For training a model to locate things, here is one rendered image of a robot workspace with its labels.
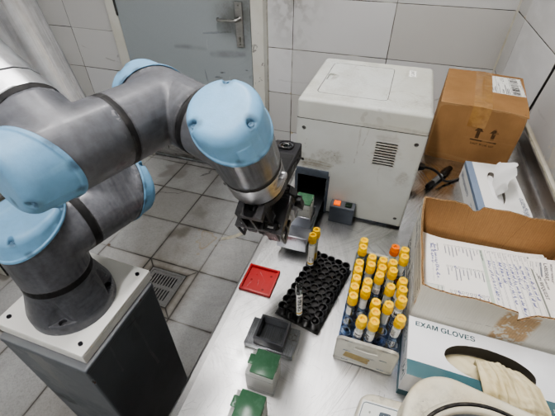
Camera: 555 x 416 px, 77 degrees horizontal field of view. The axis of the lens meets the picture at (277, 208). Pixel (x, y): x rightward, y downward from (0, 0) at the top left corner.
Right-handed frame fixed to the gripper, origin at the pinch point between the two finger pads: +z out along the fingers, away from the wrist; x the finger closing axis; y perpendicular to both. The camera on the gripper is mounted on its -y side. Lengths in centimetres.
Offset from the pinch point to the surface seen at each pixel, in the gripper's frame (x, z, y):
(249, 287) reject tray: -5.7, 11.4, 13.3
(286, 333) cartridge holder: 5.2, 3.9, 19.7
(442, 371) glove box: 29.9, 0.8, 18.7
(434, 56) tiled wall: 33, 88, -126
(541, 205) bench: 59, 36, -29
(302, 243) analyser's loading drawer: 2.7, 13.1, 1.1
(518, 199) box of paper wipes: 49, 27, -25
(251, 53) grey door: -65, 91, -120
